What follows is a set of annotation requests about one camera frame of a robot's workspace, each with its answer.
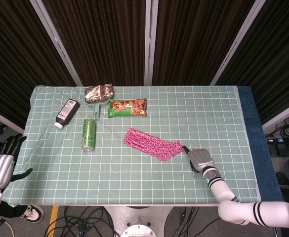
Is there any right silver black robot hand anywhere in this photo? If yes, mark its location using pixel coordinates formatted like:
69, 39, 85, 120
182, 145, 215, 174

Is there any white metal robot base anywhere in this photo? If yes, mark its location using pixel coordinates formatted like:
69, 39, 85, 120
104, 205, 172, 237

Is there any black trouser leg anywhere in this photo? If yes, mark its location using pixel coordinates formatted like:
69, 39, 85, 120
0, 200, 28, 220

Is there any white black sneaker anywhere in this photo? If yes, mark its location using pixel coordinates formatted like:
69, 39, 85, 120
20, 204, 45, 223

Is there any blue table cover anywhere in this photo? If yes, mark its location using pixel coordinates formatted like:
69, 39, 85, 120
237, 85, 283, 202

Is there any green white checkered tablecloth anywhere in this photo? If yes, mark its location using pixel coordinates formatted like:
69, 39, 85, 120
4, 85, 261, 205

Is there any brown bottle white cap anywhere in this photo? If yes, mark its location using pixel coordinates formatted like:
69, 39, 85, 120
54, 98, 81, 129

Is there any green orange chips bag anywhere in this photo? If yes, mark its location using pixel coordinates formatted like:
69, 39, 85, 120
107, 98, 148, 118

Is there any green Monster energy can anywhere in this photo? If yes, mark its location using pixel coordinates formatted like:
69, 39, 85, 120
81, 118, 97, 152

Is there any mint green plastic scoop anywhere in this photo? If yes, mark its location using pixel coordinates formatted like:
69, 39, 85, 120
84, 97, 110, 119

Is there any silver red foil packet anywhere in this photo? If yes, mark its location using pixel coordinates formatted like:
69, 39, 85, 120
84, 83, 115, 104

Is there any white partition frame post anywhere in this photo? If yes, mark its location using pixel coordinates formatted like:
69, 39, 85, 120
262, 102, 289, 130
210, 0, 270, 85
145, 0, 159, 86
0, 105, 25, 133
30, 0, 83, 86

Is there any black floor cable bundle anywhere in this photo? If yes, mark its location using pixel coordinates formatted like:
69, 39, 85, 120
176, 206, 220, 237
44, 205, 117, 237
265, 115, 289, 139

